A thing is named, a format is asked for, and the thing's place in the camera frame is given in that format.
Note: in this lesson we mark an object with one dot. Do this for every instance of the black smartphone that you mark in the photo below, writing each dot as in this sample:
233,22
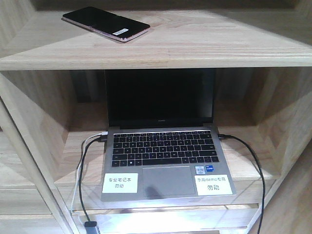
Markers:
106,24

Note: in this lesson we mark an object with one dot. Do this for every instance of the silver laptop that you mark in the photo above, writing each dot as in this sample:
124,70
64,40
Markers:
161,126

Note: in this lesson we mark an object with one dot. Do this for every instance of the white label sticker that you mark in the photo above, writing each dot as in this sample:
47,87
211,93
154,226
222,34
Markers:
120,183
213,185

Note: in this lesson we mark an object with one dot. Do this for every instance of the white right label sticker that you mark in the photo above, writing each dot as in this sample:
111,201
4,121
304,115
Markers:
213,185

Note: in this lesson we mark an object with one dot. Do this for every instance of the wooden shelf unit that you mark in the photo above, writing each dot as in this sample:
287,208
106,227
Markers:
261,48

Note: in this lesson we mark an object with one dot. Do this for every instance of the grey usb hub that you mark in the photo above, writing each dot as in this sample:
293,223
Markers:
91,227

